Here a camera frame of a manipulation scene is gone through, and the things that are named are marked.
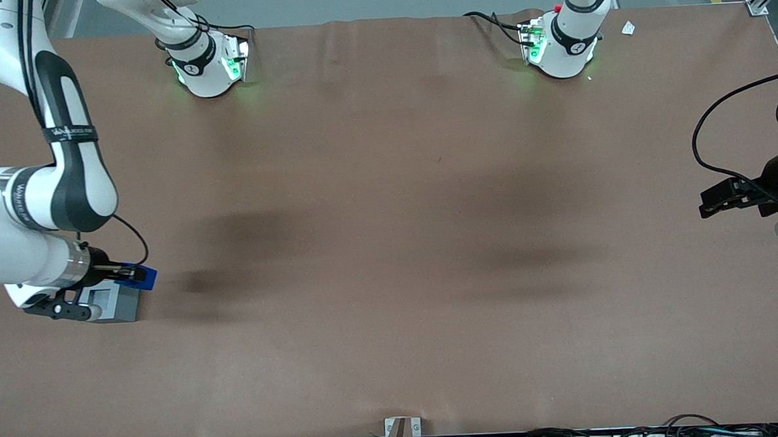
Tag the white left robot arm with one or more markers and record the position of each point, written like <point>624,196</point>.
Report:
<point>565,53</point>

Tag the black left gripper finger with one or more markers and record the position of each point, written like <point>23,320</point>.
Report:
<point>726,190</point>
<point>723,209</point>

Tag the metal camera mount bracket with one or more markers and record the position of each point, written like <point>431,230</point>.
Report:
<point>415,427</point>

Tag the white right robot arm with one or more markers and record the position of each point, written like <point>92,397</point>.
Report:
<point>9,251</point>

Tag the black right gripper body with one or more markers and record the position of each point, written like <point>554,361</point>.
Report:
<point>98,273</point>

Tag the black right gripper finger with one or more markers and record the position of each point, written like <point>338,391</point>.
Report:
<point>139,275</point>
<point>119,274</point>

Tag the blue plastic insert part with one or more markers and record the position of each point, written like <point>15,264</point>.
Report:
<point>151,282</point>

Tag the small white paper scrap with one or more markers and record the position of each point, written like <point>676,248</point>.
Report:
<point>628,28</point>

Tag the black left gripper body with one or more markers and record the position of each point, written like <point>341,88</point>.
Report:
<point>771,179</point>

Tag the paper table cover sheet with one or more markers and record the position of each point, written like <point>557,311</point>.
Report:
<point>390,245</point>

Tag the gray cube base with hole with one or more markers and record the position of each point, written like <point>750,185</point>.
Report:
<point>125,310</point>

